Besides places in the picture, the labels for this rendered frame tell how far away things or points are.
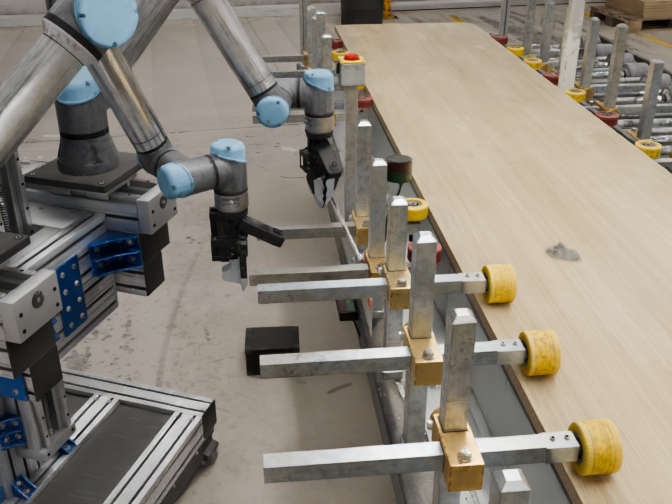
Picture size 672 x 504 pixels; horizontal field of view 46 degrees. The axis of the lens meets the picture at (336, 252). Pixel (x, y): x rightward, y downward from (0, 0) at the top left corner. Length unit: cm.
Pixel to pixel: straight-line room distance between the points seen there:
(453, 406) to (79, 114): 117
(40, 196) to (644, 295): 144
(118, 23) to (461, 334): 81
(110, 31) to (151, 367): 182
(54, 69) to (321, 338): 194
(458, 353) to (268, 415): 171
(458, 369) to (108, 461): 142
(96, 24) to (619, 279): 119
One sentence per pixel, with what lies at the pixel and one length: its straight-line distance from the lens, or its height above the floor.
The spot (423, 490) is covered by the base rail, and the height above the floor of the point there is 70.
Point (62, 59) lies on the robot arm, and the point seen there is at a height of 142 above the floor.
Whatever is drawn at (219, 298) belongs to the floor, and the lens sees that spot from 345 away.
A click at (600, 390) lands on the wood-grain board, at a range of 146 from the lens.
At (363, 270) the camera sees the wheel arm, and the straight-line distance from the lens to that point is 184.
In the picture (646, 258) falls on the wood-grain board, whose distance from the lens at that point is 194.
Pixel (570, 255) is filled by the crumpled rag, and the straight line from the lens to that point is 187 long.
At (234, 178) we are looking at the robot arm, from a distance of 170.
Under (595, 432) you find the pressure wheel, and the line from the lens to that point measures 124.
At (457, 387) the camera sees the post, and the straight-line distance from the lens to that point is 116.
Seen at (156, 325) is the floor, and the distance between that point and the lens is 331.
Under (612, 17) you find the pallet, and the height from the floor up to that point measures 10.
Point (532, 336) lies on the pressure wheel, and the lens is 142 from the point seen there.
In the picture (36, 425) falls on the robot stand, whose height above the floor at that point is 44.
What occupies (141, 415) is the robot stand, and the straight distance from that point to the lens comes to 250.
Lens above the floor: 174
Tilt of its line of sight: 27 degrees down
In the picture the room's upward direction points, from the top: straight up
